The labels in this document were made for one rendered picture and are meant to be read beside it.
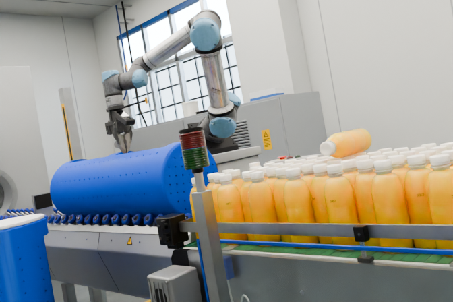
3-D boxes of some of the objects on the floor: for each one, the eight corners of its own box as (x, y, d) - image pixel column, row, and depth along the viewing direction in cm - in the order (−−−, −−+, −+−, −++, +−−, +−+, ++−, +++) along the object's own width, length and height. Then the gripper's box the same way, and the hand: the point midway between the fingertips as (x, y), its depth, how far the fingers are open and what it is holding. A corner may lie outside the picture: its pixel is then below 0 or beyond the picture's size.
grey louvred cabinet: (179, 255, 514) (158, 127, 515) (350, 274, 361) (319, 91, 362) (139, 271, 476) (115, 133, 477) (311, 299, 323) (276, 95, 324)
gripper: (118, 107, 207) (126, 154, 207) (100, 109, 201) (108, 157, 201) (129, 104, 201) (137, 152, 201) (110, 105, 195) (119, 155, 195)
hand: (126, 151), depth 199 cm, fingers closed, pressing on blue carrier
